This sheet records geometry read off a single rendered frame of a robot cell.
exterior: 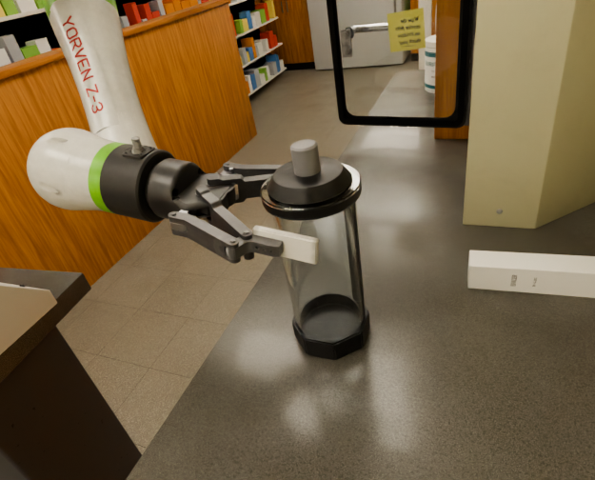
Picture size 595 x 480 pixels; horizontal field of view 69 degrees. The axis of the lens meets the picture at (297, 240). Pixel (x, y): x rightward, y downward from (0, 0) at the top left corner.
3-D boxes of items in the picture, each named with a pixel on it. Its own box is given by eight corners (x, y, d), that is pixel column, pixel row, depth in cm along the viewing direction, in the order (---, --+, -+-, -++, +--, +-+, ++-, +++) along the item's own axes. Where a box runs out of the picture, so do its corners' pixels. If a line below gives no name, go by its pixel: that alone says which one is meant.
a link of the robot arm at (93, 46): (31, 18, 70) (84, -17, 67) (85, 50, 81) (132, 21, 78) (92, 225, 66) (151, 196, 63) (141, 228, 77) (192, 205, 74)
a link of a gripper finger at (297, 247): (255, 224, 45) (252, 228, 44) (319, 237, 43) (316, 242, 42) (257, 247, 47) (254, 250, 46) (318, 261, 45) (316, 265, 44)
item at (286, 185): (364, 182, 49) (359, 126, 45) (340, 227, 42) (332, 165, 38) (289, 179, 52) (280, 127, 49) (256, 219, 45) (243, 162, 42)
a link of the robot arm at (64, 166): (-2, 197, 55) (13, 111, 54) (75, 207, 67) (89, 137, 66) (86, 218, 51) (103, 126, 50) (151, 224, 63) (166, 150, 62)
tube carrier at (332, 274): (380, 303, 60) (371, 161, 48) (360, 364, 52) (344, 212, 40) (307, 292, 64) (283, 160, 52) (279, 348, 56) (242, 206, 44)
